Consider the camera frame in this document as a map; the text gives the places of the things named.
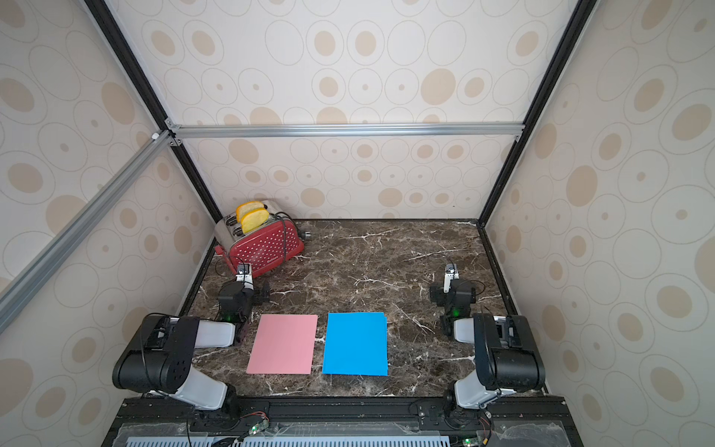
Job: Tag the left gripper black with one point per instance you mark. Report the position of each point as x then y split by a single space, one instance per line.
257 298

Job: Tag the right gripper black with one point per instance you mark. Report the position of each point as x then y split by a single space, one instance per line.
438 291

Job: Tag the pink paper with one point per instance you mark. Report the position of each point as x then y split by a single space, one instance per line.
284 344

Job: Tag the blue paper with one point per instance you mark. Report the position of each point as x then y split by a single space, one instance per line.
356 344

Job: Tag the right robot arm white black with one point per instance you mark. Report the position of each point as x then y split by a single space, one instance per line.
506 357

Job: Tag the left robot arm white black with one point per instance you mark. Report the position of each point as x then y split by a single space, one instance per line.
158 358

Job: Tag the red toaster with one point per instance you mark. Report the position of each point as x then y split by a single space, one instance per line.
278 240

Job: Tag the yellow toast slice front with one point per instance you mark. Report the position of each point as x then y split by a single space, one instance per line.
254 219

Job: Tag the yellow toast slice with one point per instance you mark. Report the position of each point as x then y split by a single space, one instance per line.
247 208
254 219

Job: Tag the yellow toast slice back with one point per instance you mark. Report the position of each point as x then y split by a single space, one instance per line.
247 208

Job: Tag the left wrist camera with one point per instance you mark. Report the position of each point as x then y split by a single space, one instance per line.
244 276

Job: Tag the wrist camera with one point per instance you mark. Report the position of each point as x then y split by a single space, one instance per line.
450 274
244 276

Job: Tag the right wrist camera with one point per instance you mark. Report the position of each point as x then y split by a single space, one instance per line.
450 274

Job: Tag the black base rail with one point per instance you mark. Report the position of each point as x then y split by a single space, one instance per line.
511 421

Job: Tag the left aluminium rail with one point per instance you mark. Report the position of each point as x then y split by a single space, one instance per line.
33 278

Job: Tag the horizontal aluminium rail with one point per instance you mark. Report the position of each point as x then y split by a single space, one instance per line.
183 132

